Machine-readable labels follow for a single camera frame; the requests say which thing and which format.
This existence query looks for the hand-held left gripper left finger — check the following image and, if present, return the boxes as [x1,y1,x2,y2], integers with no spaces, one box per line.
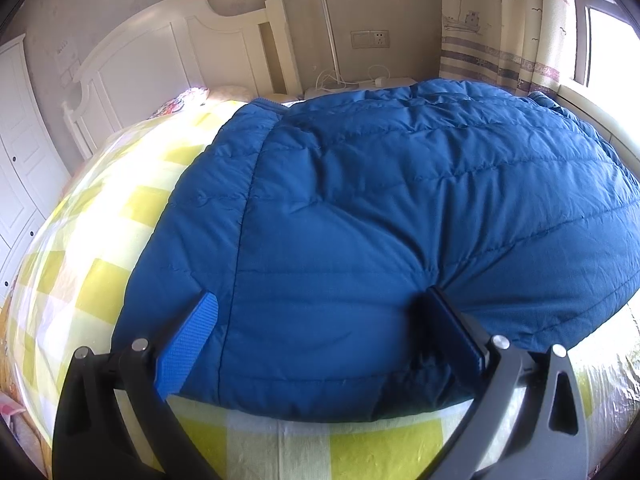
[52,292,221,480]

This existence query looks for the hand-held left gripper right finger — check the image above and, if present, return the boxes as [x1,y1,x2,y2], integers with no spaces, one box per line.
[417,287,589,480]

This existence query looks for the blue down jacket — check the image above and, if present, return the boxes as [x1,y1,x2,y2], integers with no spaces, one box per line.
[111,78,640,423]

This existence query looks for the yellow checkered bedsheet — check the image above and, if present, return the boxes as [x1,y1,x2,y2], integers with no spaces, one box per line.
[0,97,640,480]

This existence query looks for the red blue floral pillow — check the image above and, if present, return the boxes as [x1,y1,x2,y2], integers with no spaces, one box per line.
[150,87,211,118]

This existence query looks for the white wardrobe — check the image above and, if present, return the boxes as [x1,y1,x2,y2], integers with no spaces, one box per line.
[0,34,71,306]

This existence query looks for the cream pillow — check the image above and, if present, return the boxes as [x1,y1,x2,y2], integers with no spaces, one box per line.
[207,85,256,105]

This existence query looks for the white nightstand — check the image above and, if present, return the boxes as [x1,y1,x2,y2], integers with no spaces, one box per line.
[304,77,418,102]

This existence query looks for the white window sill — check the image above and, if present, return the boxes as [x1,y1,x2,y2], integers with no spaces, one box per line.
[552,81,640,181]

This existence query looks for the white wooden headboard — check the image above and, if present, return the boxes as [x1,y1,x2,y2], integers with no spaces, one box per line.
[61,0,303,161]

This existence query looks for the printed cream curtain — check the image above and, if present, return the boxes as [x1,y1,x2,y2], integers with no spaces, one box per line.
[440,0,588,103]

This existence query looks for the thin metal rod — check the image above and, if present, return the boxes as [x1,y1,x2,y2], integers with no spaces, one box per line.
[319,0,343,86]

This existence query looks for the window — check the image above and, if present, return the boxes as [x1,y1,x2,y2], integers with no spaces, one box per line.
[575,0,640,91]

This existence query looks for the white charger cable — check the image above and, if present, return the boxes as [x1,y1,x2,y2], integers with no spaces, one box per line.
[315,65,386,89]

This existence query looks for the wall switch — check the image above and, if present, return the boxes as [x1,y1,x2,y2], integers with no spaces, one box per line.
[54,42,81,86]

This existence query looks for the wall socket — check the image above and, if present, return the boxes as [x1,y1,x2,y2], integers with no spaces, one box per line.
[350,29,390,50]

